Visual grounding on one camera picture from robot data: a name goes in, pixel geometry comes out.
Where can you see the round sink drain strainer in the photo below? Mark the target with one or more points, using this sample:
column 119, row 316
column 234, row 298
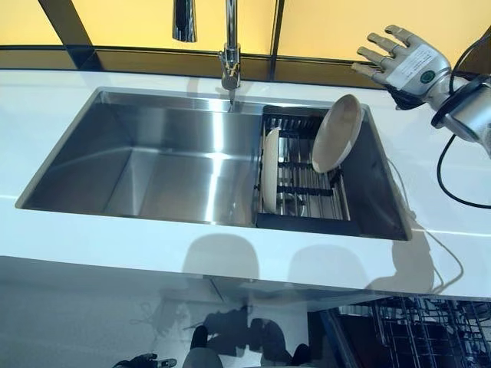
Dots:
column 294, row 203

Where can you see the small cream plate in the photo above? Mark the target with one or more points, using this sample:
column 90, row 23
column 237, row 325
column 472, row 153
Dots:
column 270, row 168

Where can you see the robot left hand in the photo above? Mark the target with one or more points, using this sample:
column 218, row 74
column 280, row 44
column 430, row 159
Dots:
column 153, row 362

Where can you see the black built-in dishwasher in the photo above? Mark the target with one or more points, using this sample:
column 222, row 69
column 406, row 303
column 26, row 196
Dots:
column 347, row 341

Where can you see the black robot right foot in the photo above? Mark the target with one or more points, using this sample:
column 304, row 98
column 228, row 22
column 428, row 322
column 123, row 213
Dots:
column 301, row 354

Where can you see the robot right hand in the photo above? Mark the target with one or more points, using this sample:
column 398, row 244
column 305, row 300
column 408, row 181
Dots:
column 414, row 69

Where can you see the stainless steel sink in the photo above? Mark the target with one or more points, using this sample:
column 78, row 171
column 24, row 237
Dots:
column 153, row 165

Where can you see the large cream plate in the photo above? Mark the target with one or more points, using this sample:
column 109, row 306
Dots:
column 335, row 134

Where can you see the black sink dish rack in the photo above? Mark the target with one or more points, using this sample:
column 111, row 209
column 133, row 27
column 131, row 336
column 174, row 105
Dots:
column 307, row 222

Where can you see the chrome pull-down faucet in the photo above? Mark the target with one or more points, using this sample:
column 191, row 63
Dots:
column 230, row 46

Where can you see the grey robot left leg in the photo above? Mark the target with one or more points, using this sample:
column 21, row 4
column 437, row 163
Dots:
column 203, row 358

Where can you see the black robot left foot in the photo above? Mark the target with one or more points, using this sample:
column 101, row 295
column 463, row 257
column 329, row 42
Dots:
column 200, row 337

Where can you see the black robot foot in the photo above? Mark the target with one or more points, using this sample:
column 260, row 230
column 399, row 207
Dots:
column 200, row 337
column 301, row 354

